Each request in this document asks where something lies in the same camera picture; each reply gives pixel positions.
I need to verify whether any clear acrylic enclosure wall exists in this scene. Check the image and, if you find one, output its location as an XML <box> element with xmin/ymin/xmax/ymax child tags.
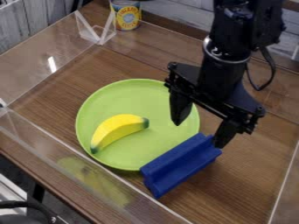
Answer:
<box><xmin>0</xmin><ymin>15</ymin><xmax>299</xmax><ymax>224</ymax></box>

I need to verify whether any green round plate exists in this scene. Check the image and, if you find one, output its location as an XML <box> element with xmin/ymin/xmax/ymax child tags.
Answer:
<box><xmin>75</xmin><ymin>79</ymin><xmax>200</xmax><ymax>171</ymax></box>

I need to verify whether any yellow labelled tin can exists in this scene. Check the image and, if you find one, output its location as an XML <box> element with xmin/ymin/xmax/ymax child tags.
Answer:
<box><xmin>110</xmin><ymin>0</ymin><xmax>142</xmax><ymax>31</ymax></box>

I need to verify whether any yellow toy banana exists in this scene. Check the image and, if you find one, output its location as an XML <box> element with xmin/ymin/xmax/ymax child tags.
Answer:
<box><xmin>90</xmin><ymin>114</ymin><xmax>150</xmax><ymax>154</ymax></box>

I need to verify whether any blue plastic block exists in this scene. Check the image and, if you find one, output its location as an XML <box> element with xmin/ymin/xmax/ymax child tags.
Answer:
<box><xmin>140</xmin><ymin>133</ymin><xmax>222</xmax><ymax>199</ymax></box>

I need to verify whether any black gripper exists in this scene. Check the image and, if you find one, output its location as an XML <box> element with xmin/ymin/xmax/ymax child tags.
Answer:
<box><xmin>164</xmin><ymin>56</ymin><xmax>266</xmax><ymax>149</ymax></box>

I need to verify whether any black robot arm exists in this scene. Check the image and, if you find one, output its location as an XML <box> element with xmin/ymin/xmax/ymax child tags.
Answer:
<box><xmin>164</xmin><ymin>0</ymin><xmax>286</xmax><ymax>148</ymax></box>

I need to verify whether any black cable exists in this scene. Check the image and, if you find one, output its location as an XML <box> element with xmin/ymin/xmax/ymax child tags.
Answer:
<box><xmin>244</xmin><ymin>46</ymin><xmax>278</xmax><ymax>92</ymax></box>

